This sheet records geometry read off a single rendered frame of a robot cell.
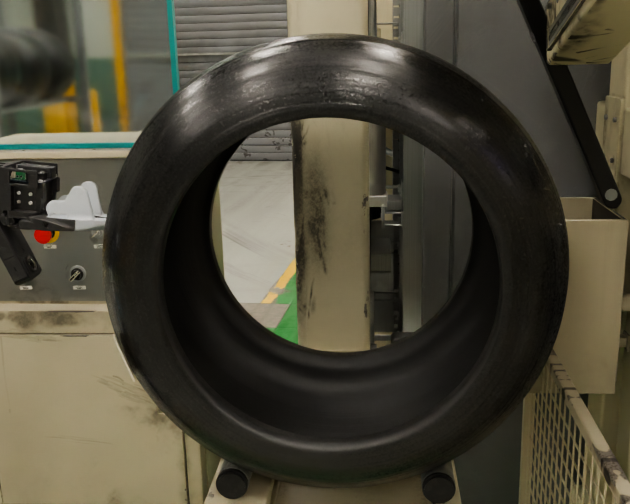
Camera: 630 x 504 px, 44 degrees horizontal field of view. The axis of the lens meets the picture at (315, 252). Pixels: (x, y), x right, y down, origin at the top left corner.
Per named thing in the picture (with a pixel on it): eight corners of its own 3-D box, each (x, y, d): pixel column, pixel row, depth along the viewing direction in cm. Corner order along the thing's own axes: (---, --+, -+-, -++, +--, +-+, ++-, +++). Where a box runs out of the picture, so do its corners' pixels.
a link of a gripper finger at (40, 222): (70, 222, 103) (5, 215, 103) (70, 233, 103) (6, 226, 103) (84, 215, 107) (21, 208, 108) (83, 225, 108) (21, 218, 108)
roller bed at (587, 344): (506, 349, 151) (513, 197, 143) (585, 349, 149) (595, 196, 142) (525, 393, 131) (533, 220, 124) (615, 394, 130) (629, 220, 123)
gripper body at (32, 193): (40, 172, 102) (-49, 162, 103) (40, 235, 104) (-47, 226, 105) (63, 163, 109) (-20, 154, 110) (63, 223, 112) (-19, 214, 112)
